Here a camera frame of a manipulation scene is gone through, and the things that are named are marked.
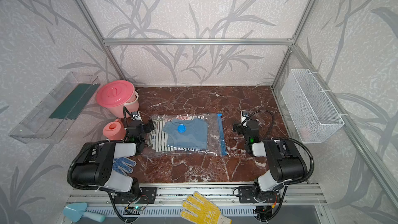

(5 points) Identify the black white striped garment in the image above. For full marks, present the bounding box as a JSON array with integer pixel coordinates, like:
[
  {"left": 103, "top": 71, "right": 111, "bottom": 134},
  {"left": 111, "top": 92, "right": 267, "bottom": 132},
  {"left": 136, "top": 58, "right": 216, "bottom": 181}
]
[{"left": 149, "top": 117, "right": 176, "bottom": 152}]

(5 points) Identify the clear plastic vacuum bag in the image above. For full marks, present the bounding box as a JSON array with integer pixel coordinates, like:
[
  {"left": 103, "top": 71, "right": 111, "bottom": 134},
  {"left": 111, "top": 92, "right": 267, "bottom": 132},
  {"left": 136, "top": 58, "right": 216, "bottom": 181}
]
[{"left": 147, "top": 113, "right": 228, "bottom": 156}]

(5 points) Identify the blue tank top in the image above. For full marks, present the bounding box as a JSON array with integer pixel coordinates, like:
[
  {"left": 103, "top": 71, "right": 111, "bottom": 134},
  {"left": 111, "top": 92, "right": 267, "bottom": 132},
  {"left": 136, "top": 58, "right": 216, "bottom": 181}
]
[{"left": 163, "top": 118, "right": 208, "bottom": 150}]

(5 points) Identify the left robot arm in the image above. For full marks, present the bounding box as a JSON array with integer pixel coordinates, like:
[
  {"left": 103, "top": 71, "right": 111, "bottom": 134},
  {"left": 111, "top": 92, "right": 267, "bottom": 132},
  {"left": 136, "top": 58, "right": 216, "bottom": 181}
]
[{"left": 67, "top": 119, "right": 154, "bottom": 198}]

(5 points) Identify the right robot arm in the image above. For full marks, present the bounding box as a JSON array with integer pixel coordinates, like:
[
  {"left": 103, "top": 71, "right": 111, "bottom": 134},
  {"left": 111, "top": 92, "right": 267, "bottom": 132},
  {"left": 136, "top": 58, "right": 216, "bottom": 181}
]
[{"left": 233, "top": 120, "right": 315, "bottom": 203}]

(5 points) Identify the blue vacuum valve cap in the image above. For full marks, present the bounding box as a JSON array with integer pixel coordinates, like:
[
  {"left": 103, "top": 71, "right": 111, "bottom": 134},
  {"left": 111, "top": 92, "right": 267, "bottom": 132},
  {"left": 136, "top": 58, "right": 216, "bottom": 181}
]
[{"left": 177, "top": 124, "right": 187, "bottom": 133}]

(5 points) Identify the pink watering can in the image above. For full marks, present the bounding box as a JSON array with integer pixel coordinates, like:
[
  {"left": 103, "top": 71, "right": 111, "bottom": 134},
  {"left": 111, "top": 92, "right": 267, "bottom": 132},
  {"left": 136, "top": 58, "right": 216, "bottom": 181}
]
[{"left": 103, "top": 119, "right": 126, "bottom": 141}]

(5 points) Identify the blue dotted work glove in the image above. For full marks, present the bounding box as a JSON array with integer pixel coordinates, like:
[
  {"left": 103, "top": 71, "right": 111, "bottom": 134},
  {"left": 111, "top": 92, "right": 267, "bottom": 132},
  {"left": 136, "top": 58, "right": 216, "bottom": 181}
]
[{"left": 112, "top": 157, "right": 136, "bottom": 176}]

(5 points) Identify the red white striped garment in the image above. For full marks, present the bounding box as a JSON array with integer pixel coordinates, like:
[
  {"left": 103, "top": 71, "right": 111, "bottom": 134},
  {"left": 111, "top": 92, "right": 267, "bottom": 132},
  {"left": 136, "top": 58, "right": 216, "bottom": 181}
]
[{"left": 174, "top": 115, "right": 204, "bottom": 120}]

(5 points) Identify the pink bucket with lid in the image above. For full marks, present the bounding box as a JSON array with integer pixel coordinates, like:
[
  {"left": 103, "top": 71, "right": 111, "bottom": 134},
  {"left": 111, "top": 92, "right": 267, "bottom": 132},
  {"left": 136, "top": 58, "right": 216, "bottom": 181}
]
[{"left": 96, "top": 80, "right": 140, "bottom": 118}]

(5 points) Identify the pink item in basket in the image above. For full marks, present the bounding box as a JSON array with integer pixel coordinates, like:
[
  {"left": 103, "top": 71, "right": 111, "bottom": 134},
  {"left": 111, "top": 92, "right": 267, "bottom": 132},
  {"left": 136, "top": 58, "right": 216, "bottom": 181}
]
[{"left": 300, "top": 127, "right": 313, "bottom": 143}]

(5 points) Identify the yellow dotted work glove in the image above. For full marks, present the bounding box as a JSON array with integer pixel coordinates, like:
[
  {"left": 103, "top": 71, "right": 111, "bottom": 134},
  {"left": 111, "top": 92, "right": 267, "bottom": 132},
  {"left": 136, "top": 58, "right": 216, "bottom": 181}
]
[{"left": 180, "top": 191, "right": 232, "bottom": 224}]

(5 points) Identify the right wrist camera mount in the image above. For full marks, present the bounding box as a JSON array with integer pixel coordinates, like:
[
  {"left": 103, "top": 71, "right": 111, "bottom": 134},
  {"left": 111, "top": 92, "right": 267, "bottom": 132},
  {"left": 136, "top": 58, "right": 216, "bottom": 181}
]
[{"left": 241, "top": 111, "right": 251, "bottom": 122}]

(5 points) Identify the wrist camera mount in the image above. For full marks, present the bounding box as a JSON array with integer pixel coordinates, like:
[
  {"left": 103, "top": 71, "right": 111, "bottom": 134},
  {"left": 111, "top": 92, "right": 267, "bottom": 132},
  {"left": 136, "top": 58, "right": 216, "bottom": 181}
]
[
  {"left": 130, "top": 111, "right": 142, "bottom": 121},
  {"left": 241, "top": 111, "right": 251, "bottom": 122}
]

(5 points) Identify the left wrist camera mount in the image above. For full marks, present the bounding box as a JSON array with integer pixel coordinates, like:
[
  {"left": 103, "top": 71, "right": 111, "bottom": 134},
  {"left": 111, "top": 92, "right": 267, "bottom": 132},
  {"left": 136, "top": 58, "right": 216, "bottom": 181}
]
[{"left": 130, "top": 111, "right": 142, "bottom": 121}]

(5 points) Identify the white wire mesh basket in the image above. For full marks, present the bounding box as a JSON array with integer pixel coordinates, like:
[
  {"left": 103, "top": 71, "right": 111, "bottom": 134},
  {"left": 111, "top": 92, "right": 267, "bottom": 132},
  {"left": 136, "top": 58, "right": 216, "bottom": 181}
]
[{"left": 281, "top": 68, "right": 345, "bottom": 144}]

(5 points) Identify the aluminium mounting rail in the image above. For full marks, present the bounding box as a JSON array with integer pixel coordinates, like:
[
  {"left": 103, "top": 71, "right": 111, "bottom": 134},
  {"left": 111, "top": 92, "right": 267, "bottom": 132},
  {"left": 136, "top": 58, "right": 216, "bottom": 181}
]
[{"left": 63, "top": 183, "right": 327, "bottom": 217}]

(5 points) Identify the clear acrylic wall shelf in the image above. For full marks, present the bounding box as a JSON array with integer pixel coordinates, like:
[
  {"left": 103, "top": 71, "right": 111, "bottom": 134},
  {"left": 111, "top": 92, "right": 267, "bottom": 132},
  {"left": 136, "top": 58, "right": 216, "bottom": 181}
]
[{"left": 9, "top": 72, "right": 101, "bottom": 144}]

